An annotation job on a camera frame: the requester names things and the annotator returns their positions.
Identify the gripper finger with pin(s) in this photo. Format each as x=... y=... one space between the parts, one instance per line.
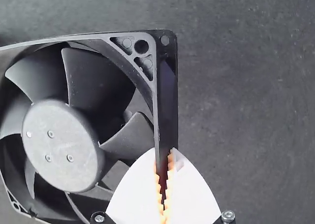
x=137 y=192
x=192 y=197

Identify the black square fan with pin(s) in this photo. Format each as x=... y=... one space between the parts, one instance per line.
x=59 y=145

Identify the black mat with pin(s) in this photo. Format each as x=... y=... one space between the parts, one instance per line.
x=246 y=86

